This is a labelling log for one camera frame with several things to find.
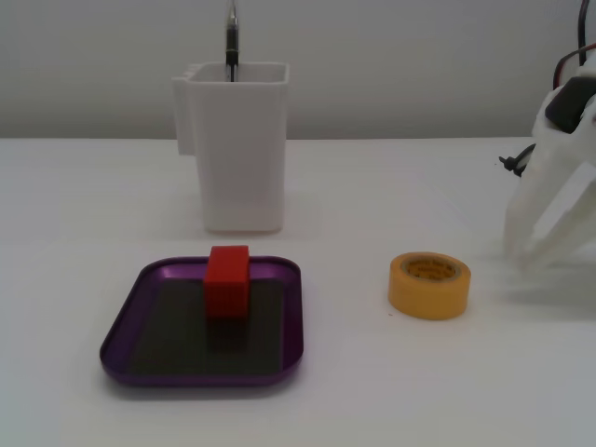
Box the white plastic pen holder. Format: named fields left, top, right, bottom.
left=170, top=61, right=291, bottom=234

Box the red rectangular block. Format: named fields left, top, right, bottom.
left=203, top=245, right=251, bottom=319

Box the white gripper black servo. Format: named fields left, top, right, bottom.
left=505, top=58, right=596, bottom=271

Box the yellow tape roll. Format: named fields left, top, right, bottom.
left=387, top=251, right=472, bottom=321

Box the black cable with tie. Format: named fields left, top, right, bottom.
left=498, top=142, right=537, bottom=179

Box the black clear ballpoint pen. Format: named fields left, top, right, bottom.
left=224, top=0, right=242, bottom=83

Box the purple metal tray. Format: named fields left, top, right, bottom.
left=99, top=254, right=306, bottom=388

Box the red white servo wire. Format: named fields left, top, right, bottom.
left=552, top=0, right=596, bottom=89

